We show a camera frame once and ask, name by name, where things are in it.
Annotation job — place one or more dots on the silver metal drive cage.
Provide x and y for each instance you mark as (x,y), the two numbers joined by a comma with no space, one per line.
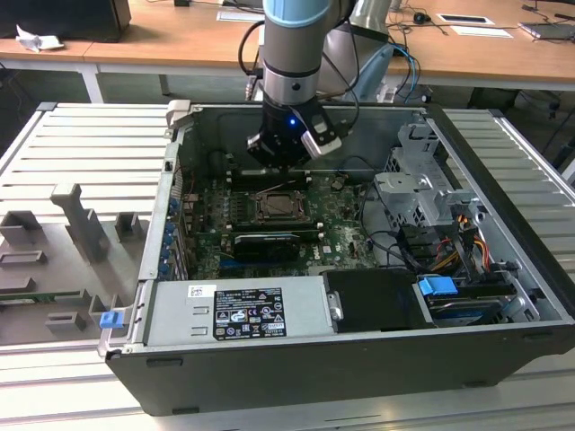
(420,157)

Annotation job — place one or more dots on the round coin battery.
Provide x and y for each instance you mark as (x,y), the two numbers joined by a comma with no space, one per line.
(338,183)

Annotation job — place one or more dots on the blue case latch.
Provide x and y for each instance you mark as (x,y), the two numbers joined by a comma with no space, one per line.
(110,319)

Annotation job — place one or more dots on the grey laptop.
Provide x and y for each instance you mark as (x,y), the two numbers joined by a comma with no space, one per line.
(545,31)

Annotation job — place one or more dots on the green motherboard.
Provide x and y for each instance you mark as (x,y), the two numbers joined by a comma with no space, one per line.
(346,244)

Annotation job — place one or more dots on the black computer mouse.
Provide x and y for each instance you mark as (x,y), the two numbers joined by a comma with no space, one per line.
(421,18)

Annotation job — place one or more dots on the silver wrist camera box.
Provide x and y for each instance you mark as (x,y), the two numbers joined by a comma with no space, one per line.
(321,140)

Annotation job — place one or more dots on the silver metal bracket plate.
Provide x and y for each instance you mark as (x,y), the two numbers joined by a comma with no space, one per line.
(400,186)

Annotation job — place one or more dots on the pale blue teach pendant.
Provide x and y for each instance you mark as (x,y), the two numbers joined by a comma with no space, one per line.
(375,67)

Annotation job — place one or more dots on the white paper sheet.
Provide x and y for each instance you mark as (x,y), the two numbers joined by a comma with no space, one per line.
(483,31)

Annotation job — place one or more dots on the white crumpled paper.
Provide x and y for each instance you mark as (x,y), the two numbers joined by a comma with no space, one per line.
(38,41)

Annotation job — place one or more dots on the blue disk carrier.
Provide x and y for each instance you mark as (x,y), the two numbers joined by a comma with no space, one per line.
(438,286)

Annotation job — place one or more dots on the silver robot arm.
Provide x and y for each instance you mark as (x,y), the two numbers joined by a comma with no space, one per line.
(287,45)

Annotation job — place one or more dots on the light wooden desk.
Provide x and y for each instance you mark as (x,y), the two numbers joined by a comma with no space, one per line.
(179,42)
(40,54)

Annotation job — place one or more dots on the black hard disk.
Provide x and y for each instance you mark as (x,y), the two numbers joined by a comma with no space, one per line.
(467,306)

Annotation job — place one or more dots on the black graphics card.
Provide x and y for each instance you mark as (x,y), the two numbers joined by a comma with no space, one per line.
(265,248)

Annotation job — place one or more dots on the black plastic shroud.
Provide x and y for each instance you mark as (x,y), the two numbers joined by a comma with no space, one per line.
(373,301)

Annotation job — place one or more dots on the black open PC case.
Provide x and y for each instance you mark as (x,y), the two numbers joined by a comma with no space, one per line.
(314,377)

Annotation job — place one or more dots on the black RAM slot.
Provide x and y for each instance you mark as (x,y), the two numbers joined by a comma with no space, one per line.
(242,173)
(312,234)
(278,226)
(242,181)

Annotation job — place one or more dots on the CPU socket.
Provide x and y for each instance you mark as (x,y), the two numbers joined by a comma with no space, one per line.
(309,211)

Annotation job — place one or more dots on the grey power supply unit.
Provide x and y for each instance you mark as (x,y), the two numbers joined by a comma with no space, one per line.
(179,314)

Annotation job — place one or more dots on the grey parts rack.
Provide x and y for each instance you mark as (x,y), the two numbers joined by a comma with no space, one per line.
(67,256)

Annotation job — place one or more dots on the blue slot retainer clip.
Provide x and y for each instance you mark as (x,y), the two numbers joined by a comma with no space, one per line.
(169,232)
(172,205)
(165,257)

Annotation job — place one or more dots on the green RAM stick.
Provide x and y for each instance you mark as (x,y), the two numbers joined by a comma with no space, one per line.
(36,297)

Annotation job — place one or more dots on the black box on desk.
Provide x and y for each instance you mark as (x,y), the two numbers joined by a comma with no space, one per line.
(63,18)

